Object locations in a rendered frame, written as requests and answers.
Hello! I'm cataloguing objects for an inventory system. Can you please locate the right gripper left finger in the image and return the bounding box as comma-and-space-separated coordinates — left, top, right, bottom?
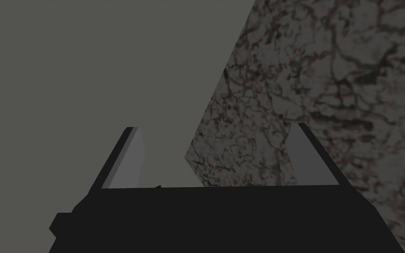
90, 126, 146, 190

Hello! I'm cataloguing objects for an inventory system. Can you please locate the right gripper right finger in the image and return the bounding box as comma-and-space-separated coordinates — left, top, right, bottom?
289, 123, 351, 187

